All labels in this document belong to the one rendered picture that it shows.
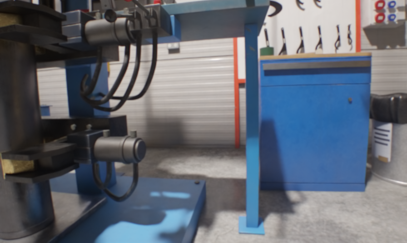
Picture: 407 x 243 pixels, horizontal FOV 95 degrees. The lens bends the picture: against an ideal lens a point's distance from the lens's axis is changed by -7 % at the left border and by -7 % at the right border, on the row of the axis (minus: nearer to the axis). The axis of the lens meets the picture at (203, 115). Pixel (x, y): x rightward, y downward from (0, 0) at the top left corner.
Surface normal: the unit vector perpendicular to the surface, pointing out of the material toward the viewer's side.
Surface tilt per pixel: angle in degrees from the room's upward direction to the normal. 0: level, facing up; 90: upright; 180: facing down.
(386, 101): 78
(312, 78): 90
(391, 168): 93
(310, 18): 90
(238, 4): 90
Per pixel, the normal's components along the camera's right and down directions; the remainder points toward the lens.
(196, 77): -0.17, 0.11
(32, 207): 0.86, 0.02
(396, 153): -0.84, 0.13
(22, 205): 0.65, 0.05
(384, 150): -0.99, 0.10
